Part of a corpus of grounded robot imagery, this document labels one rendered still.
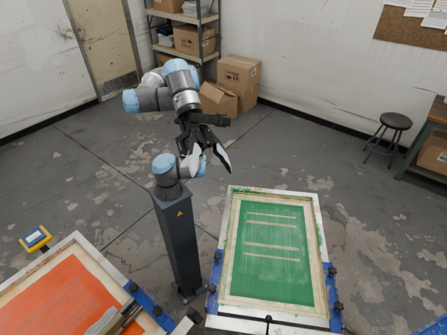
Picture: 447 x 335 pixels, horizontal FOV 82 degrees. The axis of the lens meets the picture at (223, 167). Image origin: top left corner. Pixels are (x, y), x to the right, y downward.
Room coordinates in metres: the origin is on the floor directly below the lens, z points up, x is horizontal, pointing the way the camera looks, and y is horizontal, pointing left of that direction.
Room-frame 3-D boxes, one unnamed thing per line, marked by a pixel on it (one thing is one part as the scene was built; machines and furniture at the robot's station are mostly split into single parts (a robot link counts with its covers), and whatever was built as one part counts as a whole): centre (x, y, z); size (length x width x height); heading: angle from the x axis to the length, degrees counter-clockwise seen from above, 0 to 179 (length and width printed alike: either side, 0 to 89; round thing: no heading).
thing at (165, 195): (0.95, 0.29, 1.25); 0.15 x 0.15 x 0.10
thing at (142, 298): (0.44, 0.35, 0.97); 0.30 x 0.05 x 0.07; 52
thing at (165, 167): (0.95, 0.29, 1.37); 0.13 x 0.12 x 0.14; 98
